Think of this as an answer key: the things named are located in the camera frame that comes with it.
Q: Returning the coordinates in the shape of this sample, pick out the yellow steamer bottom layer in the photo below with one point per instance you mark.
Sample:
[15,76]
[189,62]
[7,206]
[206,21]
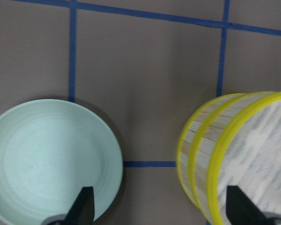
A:
[186,138]

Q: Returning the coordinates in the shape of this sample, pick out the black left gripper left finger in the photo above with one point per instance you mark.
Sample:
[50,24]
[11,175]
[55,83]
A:
[82,211]

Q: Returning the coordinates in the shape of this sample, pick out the yellow steamer layer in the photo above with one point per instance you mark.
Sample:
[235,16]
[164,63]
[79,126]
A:
[186,138]
[238,144]

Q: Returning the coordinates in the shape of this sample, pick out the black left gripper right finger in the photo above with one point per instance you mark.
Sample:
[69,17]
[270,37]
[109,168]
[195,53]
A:
[240,210]

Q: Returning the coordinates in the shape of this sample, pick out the yellow steamer top layer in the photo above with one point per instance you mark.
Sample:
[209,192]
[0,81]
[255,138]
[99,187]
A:
[238,144]

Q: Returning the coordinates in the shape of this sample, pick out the mint green plate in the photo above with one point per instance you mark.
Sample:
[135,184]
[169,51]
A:
[49,150]

